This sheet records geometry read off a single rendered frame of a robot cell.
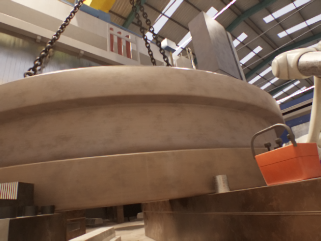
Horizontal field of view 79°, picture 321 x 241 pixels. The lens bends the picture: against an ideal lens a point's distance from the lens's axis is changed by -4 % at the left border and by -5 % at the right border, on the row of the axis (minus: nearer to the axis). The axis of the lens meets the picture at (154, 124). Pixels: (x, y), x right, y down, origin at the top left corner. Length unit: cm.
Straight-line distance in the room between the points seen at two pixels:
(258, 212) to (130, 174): 65
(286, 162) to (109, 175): 83
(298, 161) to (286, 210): 18
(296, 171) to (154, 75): 101
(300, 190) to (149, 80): 104
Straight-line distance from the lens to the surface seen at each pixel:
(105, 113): 143
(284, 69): 114
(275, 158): 88
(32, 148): 156
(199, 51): 682
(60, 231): 125
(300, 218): 85
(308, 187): 81
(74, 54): 518
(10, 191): 118
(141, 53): 866
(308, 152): 87
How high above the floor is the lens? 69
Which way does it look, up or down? 21 degrees up
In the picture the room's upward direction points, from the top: 7 degrees counter-clockwise
